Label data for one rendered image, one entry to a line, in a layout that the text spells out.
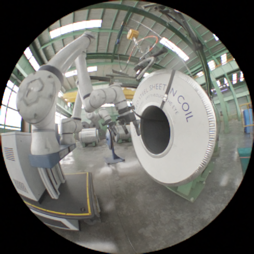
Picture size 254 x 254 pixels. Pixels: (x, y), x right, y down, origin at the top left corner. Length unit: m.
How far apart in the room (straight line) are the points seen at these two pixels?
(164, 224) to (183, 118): 0.85
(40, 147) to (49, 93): 0.24
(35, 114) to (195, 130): 0.67
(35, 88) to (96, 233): 0.93
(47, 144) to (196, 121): 0.76
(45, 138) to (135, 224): 0.87
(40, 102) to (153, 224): 0.96
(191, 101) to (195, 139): 0.22
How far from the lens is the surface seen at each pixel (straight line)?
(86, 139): 5.49
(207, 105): 0.47
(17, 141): 0.68
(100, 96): 0.36
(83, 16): 11.93
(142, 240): 0.80
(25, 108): 0.27
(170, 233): 0.83
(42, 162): 0.41
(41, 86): 0.27
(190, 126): 0.51
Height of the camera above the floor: 0.79
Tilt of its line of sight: 4 degrees up
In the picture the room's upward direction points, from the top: 6 degrees counter-clockwise
